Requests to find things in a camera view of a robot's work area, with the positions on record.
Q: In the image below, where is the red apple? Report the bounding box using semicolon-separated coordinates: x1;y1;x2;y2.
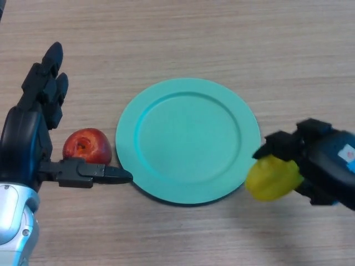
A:
62;127;113;164

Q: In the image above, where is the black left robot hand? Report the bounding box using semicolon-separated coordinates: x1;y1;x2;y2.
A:
0;41;134;192

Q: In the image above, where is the green round plate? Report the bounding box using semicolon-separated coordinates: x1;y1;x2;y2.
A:
115;78;261;206

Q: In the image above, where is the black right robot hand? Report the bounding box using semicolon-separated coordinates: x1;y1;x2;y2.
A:
251;118;355;211

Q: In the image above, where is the yellow starfruit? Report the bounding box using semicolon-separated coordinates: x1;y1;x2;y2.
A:
245;154;305;202

